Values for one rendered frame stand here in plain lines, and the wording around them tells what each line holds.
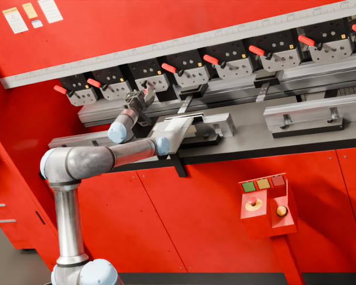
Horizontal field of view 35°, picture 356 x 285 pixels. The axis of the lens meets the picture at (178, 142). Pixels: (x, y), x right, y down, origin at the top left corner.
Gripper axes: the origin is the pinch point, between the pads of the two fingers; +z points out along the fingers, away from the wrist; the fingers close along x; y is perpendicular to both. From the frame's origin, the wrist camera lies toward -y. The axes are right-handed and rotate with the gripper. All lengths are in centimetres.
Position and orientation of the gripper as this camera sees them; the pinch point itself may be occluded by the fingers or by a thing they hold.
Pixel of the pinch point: (148, 94)
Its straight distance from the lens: 254.6
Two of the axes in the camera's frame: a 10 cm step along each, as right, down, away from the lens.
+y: -3.6, -8.0, -4.8
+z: 3.2, -5.9, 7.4
